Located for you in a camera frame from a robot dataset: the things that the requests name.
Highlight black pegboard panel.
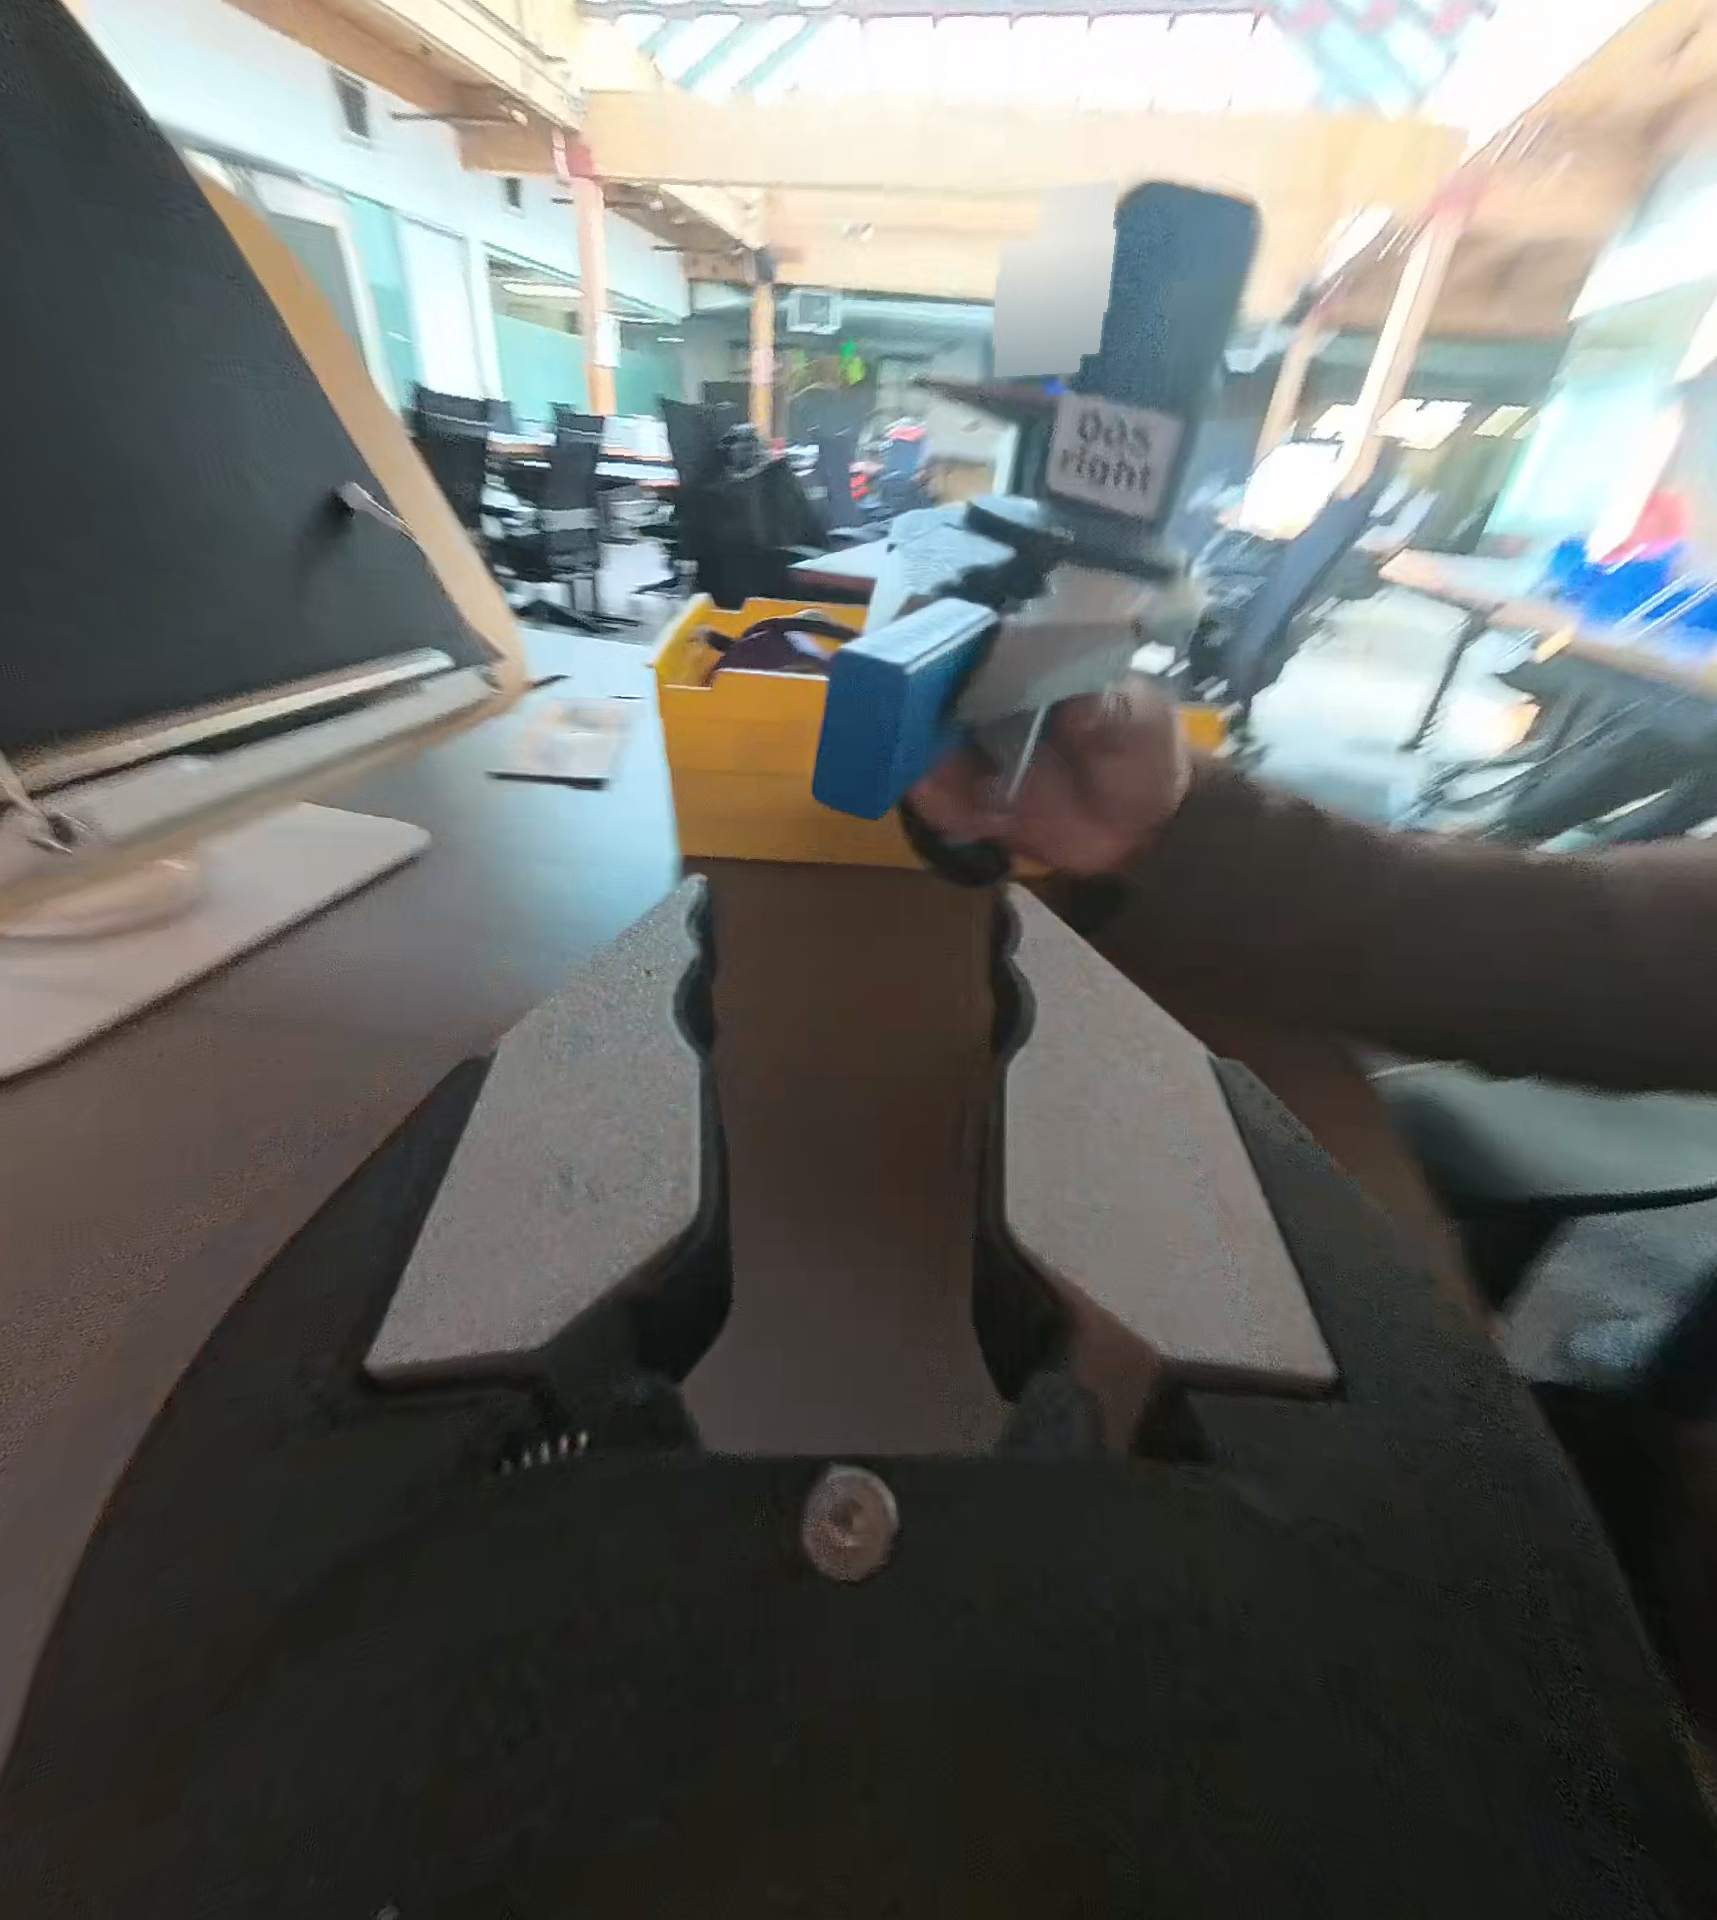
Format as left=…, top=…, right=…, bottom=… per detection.
left=0, top=0, right=532, bottom=1099

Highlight person's right forearm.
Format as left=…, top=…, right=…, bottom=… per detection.
left=1097, top=757, right=1717, bottom=1085

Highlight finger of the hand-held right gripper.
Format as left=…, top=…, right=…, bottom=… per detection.
left=863, top=505, right=1044, bottom=635

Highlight blue rectangular block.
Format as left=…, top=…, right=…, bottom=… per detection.
left=811, top=598, right=1002, bottom=821

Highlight flat paper booklet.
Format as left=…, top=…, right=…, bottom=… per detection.
left=487, top=694, right=639, bottom=791

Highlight dark tangled cords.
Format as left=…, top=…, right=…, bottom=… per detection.
left=698, top=606, right=863, bottom=688

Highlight yellow plastic bin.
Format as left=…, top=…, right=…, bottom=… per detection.
left=652, top=594, right=1232, bottom=876

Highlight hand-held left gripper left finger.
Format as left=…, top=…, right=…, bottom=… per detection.
left=361, top=872, right=734, bottom=1394

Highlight black office chair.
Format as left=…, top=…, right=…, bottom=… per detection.
left=405, top=379, right=502, bottom=530
left=495, top=399, right=608, bottom=629
left=1375, top=1054, right=1717, bottom=1310
left=652, top=392, right=832, bottom=604

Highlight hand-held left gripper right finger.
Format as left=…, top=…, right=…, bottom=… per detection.
left=974, top=882, right=1344, bottom=1400

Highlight person's right hand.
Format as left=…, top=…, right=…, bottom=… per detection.
left=933, top=679, right=1195, bottom=885

